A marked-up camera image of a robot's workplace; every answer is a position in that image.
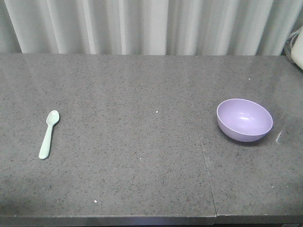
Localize mint green plastic spoon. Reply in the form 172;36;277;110
38;110;60;159

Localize white rice cooker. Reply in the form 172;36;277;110
284;27;303;69

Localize purple plastic bowl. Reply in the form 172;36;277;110
216;98;273;142

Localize white pleated curtain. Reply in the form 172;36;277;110
0;0;303;55

